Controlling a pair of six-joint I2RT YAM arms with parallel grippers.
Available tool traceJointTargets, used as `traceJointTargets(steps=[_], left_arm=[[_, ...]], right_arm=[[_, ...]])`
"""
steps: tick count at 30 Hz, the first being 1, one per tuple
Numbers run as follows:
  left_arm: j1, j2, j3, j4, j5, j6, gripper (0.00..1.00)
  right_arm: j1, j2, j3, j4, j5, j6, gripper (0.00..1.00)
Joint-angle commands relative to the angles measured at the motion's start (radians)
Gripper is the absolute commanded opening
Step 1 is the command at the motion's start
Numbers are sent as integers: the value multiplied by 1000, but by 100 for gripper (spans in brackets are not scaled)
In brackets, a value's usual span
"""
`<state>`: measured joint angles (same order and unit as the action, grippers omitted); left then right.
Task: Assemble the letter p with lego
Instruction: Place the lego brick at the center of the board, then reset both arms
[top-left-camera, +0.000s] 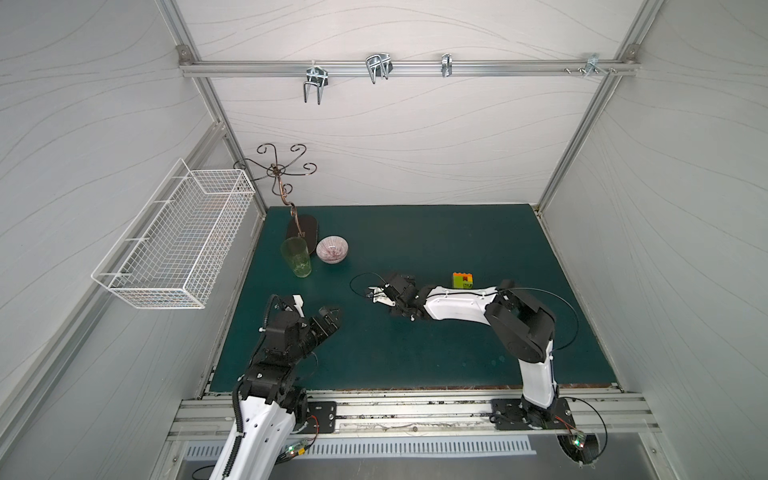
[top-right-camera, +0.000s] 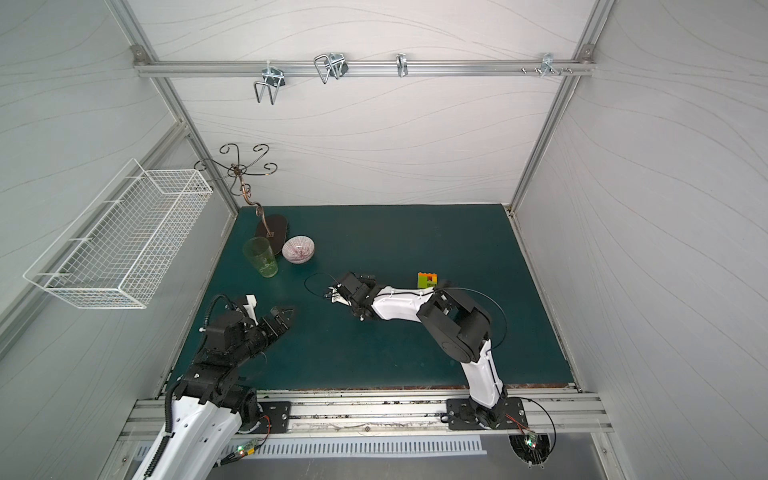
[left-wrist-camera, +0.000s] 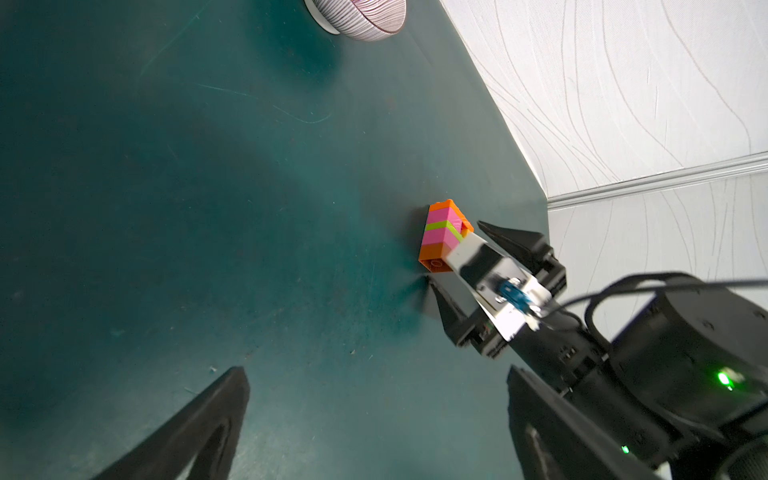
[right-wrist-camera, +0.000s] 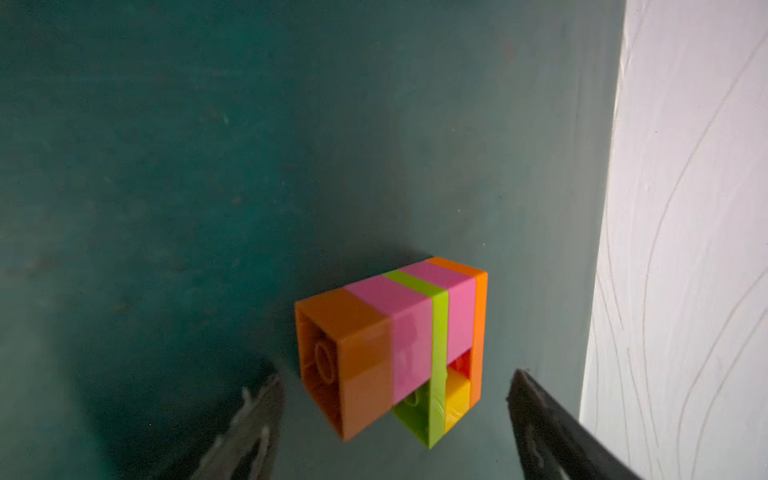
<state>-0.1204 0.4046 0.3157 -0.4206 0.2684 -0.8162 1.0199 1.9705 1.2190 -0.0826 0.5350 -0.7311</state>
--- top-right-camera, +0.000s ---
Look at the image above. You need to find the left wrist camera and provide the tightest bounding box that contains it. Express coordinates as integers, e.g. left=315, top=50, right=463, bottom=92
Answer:
left=243, top=294, right=258, bottom=324

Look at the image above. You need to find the long lime green brick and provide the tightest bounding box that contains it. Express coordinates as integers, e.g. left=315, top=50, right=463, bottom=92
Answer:
left=417, top=275, right=438, bottom=289

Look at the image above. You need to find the metal hook two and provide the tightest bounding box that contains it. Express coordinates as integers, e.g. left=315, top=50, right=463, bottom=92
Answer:
left=313, top=52, right=349, bottom=84

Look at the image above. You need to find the metal hook stand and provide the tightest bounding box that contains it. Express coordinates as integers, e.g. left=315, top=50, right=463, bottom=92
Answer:
left=210, top=142, right=289, bottom=256

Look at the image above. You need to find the metal hook three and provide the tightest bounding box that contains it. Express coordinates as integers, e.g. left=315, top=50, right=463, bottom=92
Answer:
left=395, top=53, right=408, bottom=78

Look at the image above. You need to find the green plastic cup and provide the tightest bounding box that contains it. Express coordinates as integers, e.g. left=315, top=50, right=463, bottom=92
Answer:
left=242, top=237, right=278, bottom=278

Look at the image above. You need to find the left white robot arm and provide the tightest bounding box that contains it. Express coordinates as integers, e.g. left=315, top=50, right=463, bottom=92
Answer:
left=133, top=306, right=296, bottom=479

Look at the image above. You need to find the aluminium cross bar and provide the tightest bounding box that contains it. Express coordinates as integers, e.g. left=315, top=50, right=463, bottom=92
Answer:
left=134, top=57, right=596, bottom=79

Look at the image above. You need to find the metal hook four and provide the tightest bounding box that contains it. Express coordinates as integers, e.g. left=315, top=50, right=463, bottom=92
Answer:
left=520, top=53, right=573, bottom=78

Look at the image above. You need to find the striped ceramic bowl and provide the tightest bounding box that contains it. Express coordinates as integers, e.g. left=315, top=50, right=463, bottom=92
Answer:
left=281, top=236, right=316, bottom=265

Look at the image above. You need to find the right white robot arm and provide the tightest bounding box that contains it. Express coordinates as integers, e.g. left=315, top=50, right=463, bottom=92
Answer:
left=326, top=272, right=507, bottom=429

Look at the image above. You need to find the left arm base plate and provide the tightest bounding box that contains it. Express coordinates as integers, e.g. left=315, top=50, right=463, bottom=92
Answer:
left=238, top=401, right=292, bottom=435

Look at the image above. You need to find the metal hook one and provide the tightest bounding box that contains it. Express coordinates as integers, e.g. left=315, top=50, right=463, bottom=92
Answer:
left=253, top=64, right=286, bottom=105

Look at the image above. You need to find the white wire basket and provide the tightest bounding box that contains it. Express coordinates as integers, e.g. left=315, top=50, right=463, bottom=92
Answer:
left=23, top=159, right=212, bottom=310

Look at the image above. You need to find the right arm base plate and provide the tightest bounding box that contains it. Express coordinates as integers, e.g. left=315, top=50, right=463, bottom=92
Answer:
left=440, top=397, right=529, bottom=432

